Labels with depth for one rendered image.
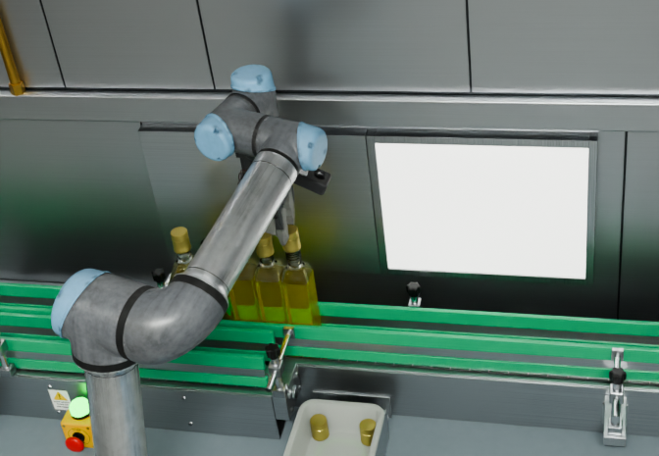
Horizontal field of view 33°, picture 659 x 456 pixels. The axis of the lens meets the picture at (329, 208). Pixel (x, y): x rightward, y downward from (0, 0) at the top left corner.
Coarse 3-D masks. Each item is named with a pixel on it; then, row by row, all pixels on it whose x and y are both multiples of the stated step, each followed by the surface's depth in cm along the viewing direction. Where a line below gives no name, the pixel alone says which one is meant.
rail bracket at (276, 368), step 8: (288, 328) 222; (288, 336) 221; (272, 344) 212; (272, 352) 210; (280, 352) 217; (272, 360) 212; (280, 360) 214; (272, 368) 213; (280, 368) 213; (272, 376) 212; (280, 376) 214; (272, 384) 210; (280, 384) 216; (280, 392) 216
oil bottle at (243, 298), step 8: (248, 264) 220; (256, 264) 222; (248, 272) 219; (240, 280) 220; (248, 280) 220; (232, 288) 222; (240, 288) 221; (248, 288) 221; (232, 296) 223; (240, 296) 223; (248, 296) 222; (256, 296) 223; (232, 304) 224; (240, 304) 224; (248, 304) 223; (256, 304) 223; (240, 312) 225; (248, 312) 225; (256, 312) 224; (240, 320) 226; (248, 320) 226; (256, 320) 226
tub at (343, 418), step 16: (320, 400) 222; (304, 416) 221; (336, 416) 222; (352, 416) 221; (368, 416) 220; (304, 432) 220; (336, 432) 224; (352, 432) 223; (288, 448) 212; (304, 448) 220; (320, 448) 221; (336, 448) 220; (352, 448) 220; (368, 448) 220
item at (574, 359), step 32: (224, 320) 226; (288, 352) 227; (320, 352) 225; (352, 352) 223; (384, 352) 221; (416, 352) 219; (448, 352) 217; (480, 352) 215; (512, 352) 213; (544, 352) 211; (576, 352) 210; (608, 352) 208; (640, 352) 206
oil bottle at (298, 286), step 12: (288, 276) 217; (300, 276) 216; (312, 276) 220; (288, 288) 218; (300, 288) 217; (312, 288) 220; (288, 300) 220; (300, 300) 219; (312, 300) 221; (288, 312) 222; (300, 312) 221; (312, 312) 221; (300, 324) 223; (312, 324) 222
